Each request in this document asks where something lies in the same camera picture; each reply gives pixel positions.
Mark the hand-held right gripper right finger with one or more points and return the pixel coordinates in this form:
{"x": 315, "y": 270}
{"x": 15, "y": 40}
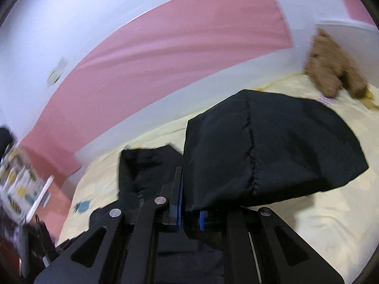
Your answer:
{"x": 203, "y": 220}

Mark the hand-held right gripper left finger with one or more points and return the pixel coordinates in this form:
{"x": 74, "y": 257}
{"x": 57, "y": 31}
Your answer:
{"x": 179, "y": 204}

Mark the black garment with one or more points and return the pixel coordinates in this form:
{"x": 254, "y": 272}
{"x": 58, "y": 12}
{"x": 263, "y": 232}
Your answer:
{"x": 275, "y": 151}

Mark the patterned storage box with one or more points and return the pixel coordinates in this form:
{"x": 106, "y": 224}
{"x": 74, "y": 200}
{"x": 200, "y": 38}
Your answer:
{"x": 17, "y": 183}

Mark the yellow pineapple print bed sheet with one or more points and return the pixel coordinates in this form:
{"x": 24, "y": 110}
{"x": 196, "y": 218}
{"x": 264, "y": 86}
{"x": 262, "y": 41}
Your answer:
{"x": 319, "y": 230}

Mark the brown teddy bear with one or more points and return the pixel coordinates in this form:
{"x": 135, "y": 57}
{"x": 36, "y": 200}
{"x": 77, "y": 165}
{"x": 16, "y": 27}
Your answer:
{"x": 328, "y": 65}

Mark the white wall socket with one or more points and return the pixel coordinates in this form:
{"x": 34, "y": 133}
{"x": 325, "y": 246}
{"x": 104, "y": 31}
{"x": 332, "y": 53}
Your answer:
{"x": 56, "y": 72}

